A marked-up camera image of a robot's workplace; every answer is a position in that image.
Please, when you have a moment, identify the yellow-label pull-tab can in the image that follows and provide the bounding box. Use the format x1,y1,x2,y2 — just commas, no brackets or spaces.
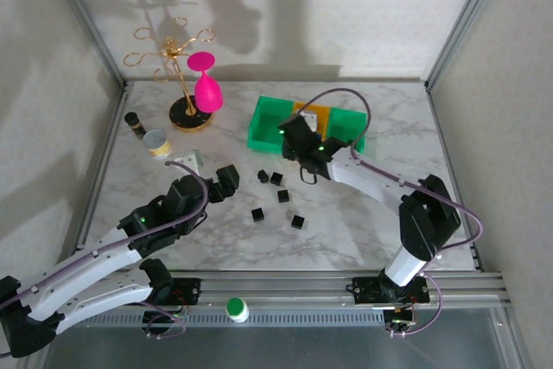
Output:
142,129,173,159

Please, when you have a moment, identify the aluminium frame post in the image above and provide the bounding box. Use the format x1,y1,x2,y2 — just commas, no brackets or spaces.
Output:
41,0,130,89
424,0,507,88

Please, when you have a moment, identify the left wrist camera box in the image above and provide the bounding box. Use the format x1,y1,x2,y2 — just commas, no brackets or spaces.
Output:
175,149,204,175

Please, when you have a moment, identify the aluminium side rail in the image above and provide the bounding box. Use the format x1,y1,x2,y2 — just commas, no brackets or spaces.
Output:
68,81,136,273

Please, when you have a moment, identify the perforated grey cable duct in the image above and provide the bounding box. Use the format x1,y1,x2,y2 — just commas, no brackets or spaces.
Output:
86,310,385,328

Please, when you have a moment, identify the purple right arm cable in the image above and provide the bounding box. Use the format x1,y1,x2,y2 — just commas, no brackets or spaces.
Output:
297,86,484,338

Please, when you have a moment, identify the gold wire glass stand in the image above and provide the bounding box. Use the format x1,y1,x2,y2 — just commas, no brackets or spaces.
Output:
124,16,216,131

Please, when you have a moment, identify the aluminium front rail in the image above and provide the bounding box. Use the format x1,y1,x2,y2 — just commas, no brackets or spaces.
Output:
107,268,507,315

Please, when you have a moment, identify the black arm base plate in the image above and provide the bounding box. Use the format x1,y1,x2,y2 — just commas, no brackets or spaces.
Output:
346,276,432,306
168,277,203,306

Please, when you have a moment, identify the small circuit board with wires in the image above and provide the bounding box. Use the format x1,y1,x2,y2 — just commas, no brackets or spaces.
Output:
142,302,191,340
384,306,418,340

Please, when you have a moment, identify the pink wine glass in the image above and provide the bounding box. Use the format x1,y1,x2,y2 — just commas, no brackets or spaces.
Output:
186,51,225,114

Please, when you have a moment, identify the black-capped spice bottle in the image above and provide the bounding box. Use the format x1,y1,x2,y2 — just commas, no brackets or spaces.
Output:
124,111,147,141

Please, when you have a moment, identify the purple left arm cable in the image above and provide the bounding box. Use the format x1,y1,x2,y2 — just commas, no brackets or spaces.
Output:
0,160,211,312

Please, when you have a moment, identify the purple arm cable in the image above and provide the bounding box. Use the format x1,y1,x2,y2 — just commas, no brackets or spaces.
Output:
297,86,484,338
0,160,211,312

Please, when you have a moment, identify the white bottle green cap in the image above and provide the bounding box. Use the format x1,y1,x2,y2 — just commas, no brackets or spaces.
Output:
225,296,251,324

